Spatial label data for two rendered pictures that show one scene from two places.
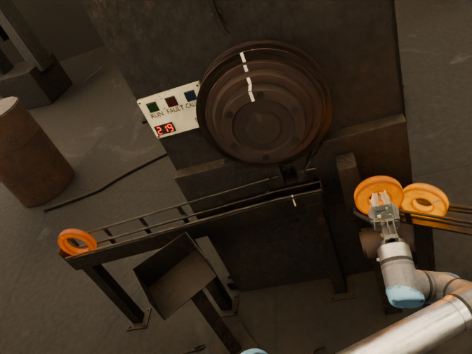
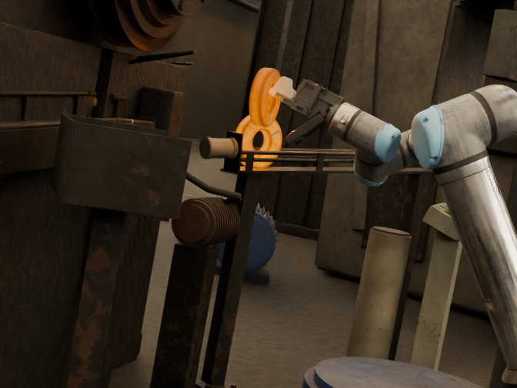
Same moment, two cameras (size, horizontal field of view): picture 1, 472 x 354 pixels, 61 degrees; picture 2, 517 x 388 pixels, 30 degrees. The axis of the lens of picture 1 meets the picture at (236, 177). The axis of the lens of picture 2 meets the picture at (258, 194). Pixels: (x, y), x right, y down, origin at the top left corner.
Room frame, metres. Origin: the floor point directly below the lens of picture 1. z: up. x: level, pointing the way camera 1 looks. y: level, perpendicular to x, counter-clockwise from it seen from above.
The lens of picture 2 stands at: (0.88, 2.13, 0.80)
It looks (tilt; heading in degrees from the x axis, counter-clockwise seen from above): 5 degrees down; 270
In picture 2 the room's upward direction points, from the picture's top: 10 degrees clockwise
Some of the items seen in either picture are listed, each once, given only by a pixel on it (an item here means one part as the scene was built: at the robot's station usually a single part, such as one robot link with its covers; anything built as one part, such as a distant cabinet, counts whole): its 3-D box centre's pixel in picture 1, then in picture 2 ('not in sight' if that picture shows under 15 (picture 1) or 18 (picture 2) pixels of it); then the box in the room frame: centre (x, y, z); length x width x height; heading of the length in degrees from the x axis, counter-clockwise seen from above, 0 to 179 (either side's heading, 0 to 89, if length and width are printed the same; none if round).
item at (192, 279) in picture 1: (203, 312); (91, 319); (1.15, 0.38, 0.36); 0.26 x 0.20 x 0.72; 107
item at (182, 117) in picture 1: (177, 111); not in sight; (1.45, 0.10, 1.15); 0.26 x 0.02 x 0.18; 72
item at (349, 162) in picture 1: (350, 182); (155, 134); (1.18, -0.41, 0.68); 0.11 x 0.08 x 0.24; 162
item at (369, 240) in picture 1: (394, 269); (194, 294); (1.01, -0.46, 0.27); 0.22 x 0.13 x 0.53; 72
